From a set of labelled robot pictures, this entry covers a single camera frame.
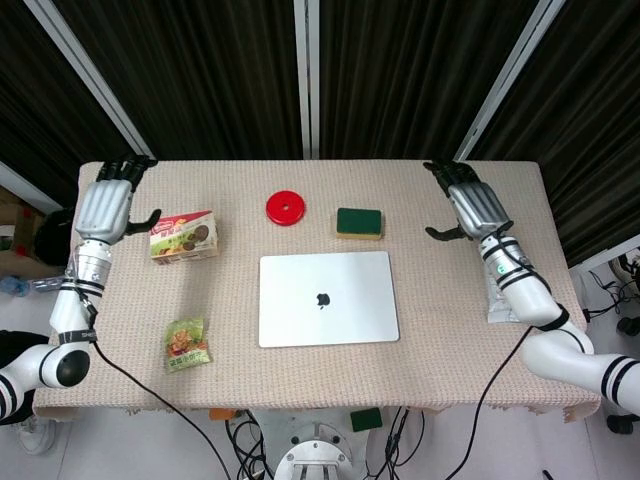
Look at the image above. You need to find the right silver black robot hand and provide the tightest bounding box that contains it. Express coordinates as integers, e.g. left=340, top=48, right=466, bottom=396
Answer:
left=422, top=158, right=515, bottom=244

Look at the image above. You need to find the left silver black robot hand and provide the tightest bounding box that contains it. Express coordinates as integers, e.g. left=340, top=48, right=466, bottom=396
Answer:
left=73, top=153, right=163, bottom=246

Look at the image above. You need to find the silver laptop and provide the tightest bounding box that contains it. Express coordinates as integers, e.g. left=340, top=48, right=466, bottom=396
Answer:
left=257, top=250, right=401, bottom=349

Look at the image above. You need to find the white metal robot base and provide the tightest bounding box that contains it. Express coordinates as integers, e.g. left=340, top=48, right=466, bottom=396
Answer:
left=254, top=407, right=401, bottom=480

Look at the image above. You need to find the black bag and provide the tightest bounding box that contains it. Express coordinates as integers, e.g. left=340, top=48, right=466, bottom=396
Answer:
left=33, top=207, right=77, bottom=267

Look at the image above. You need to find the cardboard box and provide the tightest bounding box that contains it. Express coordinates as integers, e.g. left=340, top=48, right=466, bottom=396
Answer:
left=0, top=184, right=66, bottom=279

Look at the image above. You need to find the cookie box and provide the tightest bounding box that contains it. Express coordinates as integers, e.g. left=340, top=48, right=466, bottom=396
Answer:
left=148, top=208, right=222, bottom=265

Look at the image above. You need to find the silver snack packet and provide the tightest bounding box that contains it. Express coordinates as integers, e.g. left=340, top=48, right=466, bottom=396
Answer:
left=485, top=269, right=527, bottom=325

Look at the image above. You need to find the clear plastic bottle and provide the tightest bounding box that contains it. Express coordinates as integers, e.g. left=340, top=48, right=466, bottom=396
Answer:
left=0, top=274, right=66, bottom=299

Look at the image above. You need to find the green yellow sponge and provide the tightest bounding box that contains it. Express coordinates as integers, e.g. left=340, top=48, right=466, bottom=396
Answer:
left=334, top=207, right=386, bottom=241

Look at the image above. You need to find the black pleated curtain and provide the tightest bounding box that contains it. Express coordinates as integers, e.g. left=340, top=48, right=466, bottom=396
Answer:
left=52, top=0, right=304, bottom=162
left=0, top=0, right=142, bottom=207
left=318, top=0, right=540, bottom=162
left=466, top=0, right=640, bottom=268

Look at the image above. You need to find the green snack bag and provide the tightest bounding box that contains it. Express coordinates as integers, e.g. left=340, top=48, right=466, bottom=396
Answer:
left=162, top=317, right=213, bottom=375

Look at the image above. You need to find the red round disc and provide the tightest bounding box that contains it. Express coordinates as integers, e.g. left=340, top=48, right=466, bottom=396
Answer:
left=265, top=188, right=308, bottom=226

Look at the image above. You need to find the white shoe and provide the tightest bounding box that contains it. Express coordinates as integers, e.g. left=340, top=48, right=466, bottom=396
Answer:
left=18, top=417, right=57, bottom=457

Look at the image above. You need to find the beige woven tablecloth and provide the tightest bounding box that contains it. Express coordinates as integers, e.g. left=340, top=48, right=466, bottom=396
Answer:
left=32, top=159, right=602, bottom=424

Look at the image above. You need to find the dark green block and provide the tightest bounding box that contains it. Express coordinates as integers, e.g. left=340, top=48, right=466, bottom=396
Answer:
left=349, top=407, right=384, bottom=434

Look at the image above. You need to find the white partition frame post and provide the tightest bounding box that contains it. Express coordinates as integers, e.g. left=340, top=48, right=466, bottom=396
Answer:
left=23, top=0, right=157, bottom=161
left=452, top=0, right=567, bottom=162
left=293, top=0, right=322, bottom=161

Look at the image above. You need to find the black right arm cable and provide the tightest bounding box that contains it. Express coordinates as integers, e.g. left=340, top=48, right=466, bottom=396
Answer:
left=451, top=323, right=535, bottom=480

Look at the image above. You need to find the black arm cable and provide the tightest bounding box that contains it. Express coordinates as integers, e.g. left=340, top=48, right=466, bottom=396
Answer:
left=451, top=323, right=535, bottom=480
left=91, top=337, right=237, bottom=480

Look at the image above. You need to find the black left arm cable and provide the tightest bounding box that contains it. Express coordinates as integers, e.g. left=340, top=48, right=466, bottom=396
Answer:
left=91, top=337, right=237, bottom=480

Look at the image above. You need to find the black floor cable bundle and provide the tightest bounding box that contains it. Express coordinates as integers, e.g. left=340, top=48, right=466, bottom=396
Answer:
left=363, top=407, right=427, bottom=480
left=223, top=408, right=275, bottom=480

